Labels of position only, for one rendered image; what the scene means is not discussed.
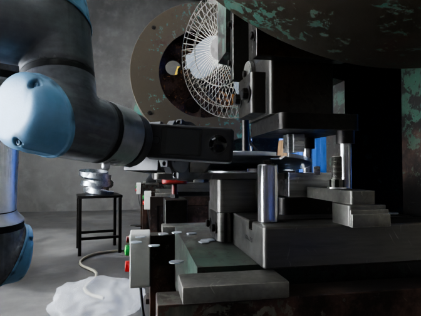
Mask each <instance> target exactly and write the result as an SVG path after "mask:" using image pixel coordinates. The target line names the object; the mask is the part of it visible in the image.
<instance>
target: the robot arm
mask: <svg viewBox="0 0 421 316"><path fill-rule="evenodd" d="M91 36H92V26H91V22H90V15H89V10H88V6H87V3H86V0H0V287H1V286H3V285H5V284H8V283H14V282H18V281H20V280H21V279H22V278H23V277H24V276H25V274H26V273H27V271H28V269H29V266H30V263H31V259H32V255H33V243H34V242H33V230H32V228H31V226H30V225H28V224H25V223H24V216H23V215H22V214H20V213H19V212H18V211H17V195H18V168H19V151H22V152H26V153H30V154H36V155H39V156H41V157H46V158H57V157H58V158H62V159H70V160H75V161H83V162H92V163H97V164H101V168H102V169H103V170H109V169H110V166H124V170H125V171H133V172H141V173H158V172H165V173H166V174H173V179H176V180H178V181H193V180H194V179H196V178H198V177H199V176H201V175H202V173H204V172H205V171H206V170H207V168H208V167H209V166H210V164H211V163H214V164H230V163H231V162H232V159H233V147H234V131H233V129H231V128H222V127H201V126H196V125H195V124H193V123H192V122H186V121H184V120H183V119H180V120H176V121H175V120H173V121H169V122H168V123H167V124H163V122H148V120H147V119H146V118H145V117H144V116H142V115H140V114H138V113H137V112H135V111H133V110H132V109H130V108H127V107H124V106H121V105H119V104H116V103H113V102H109V101H107V100H104V99H102V98H99V97H97V94H96V81H95V70H94V62H93V49H92V42H91Z"/></svg>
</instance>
